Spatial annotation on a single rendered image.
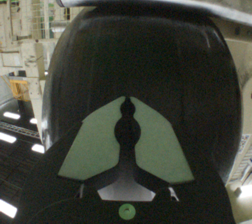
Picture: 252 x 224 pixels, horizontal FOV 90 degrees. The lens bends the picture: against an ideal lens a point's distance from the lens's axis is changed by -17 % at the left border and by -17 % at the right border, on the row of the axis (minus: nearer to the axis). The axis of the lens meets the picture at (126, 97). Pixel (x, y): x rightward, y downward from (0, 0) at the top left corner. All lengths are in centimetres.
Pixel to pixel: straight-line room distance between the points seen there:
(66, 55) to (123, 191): 17
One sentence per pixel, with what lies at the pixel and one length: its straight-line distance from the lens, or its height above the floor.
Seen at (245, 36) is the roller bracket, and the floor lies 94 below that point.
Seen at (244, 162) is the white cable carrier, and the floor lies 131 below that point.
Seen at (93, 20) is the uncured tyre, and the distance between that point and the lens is 21.
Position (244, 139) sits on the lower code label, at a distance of 51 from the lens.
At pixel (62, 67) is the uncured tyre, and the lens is 18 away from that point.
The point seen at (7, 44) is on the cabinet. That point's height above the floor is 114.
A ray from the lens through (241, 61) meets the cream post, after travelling 41.
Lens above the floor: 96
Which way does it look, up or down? 24 degrees up
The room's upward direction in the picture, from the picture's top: 177 degrees counter-clockwise
